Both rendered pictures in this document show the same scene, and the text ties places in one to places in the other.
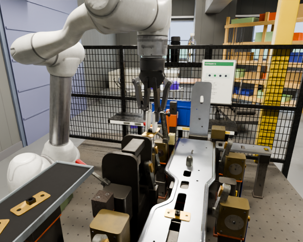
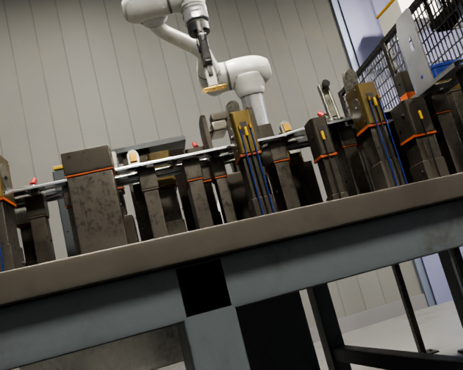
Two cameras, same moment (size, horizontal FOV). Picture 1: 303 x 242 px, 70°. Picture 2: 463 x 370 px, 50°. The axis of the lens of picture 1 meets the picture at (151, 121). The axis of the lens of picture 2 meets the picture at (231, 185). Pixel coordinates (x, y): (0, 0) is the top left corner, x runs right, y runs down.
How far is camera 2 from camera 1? 168 cm
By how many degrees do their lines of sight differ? 70
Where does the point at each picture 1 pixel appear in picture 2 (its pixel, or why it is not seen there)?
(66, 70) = (243, 87)
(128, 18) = (136, 11)
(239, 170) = (359, 108)
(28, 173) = not seen: hidden behind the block
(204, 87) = (405, 20)
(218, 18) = not seen: outside the picture
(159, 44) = (185, 11)
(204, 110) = (420, 59)
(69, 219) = not seen: hidden behind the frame
